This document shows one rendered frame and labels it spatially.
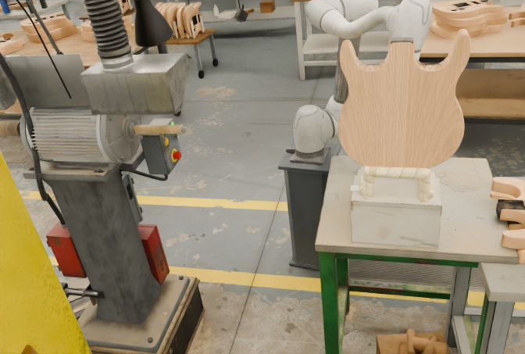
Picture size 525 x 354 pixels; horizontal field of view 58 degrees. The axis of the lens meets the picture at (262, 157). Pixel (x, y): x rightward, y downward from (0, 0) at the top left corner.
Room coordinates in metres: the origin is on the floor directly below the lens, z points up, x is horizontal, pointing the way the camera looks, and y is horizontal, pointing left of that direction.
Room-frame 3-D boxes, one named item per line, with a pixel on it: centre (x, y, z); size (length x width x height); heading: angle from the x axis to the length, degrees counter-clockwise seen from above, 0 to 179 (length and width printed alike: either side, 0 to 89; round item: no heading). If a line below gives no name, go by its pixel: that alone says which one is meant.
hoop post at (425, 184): (1.15, -0.47, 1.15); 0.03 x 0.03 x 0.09
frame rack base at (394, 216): (1.22, -0.41, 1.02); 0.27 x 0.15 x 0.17; 73
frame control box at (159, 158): (1.88, 0.51, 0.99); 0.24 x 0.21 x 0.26; 73
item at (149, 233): (1.84, 0.68, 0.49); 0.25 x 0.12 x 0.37; 73
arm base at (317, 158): (2.18, -0.24, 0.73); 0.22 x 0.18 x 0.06; 66
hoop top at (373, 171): (1.18, -0.39, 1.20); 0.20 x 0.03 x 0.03; 72
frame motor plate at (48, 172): (1.68, 0.73, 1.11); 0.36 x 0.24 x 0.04; 73
